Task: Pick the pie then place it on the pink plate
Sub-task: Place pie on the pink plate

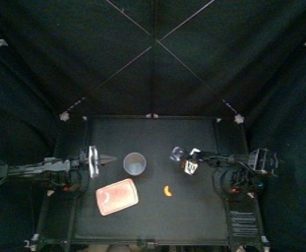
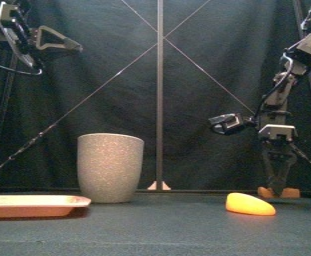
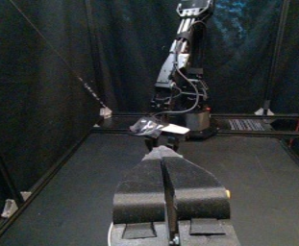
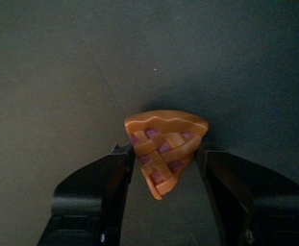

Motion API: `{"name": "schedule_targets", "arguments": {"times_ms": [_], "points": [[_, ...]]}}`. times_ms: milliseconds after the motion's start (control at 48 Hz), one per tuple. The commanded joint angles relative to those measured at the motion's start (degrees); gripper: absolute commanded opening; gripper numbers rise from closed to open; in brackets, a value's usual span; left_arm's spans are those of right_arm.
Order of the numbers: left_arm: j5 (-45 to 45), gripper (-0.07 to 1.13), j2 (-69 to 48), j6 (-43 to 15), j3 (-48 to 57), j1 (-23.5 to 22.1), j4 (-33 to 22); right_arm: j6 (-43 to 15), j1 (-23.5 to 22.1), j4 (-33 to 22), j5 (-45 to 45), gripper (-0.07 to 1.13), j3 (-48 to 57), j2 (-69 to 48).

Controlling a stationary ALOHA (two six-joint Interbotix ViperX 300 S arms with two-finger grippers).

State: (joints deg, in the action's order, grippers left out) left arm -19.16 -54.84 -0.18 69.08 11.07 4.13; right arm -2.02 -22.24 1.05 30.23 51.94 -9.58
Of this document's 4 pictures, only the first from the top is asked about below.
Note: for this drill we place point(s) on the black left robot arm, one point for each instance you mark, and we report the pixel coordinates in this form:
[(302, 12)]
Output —
[(33, 168)]

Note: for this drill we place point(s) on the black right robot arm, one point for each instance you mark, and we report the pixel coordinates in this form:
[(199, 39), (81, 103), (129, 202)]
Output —
[(243, 162)]

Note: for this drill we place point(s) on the orange toy pie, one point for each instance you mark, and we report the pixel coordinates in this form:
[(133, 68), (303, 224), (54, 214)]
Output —
[(168, 191)]

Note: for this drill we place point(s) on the pink rectangular plate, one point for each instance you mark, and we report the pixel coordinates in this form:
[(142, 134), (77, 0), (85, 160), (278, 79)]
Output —
[(117, 197)]

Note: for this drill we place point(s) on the silver frame centre bracket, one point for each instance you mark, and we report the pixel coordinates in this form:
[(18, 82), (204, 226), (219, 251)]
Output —
[(152, 115)]

